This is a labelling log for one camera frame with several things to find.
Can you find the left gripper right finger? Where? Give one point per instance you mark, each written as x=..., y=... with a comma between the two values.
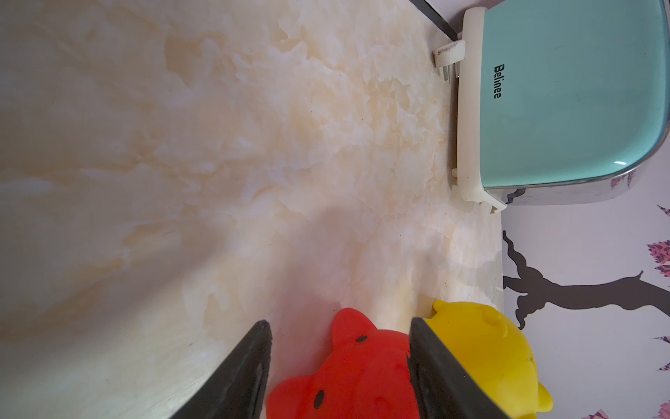
x=443, y=388

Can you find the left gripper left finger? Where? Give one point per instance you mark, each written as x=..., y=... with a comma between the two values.
x=237, y=387

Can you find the yellow piggy bank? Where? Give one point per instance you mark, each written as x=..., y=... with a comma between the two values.
x=496, y=355

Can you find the red piggy bank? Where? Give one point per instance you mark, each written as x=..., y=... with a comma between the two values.
x=366, y=376

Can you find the mint chrome toaster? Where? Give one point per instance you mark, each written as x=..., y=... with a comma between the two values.
x=560, y=102

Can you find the small white wall plug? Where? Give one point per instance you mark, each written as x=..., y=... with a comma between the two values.
x=449, y=55

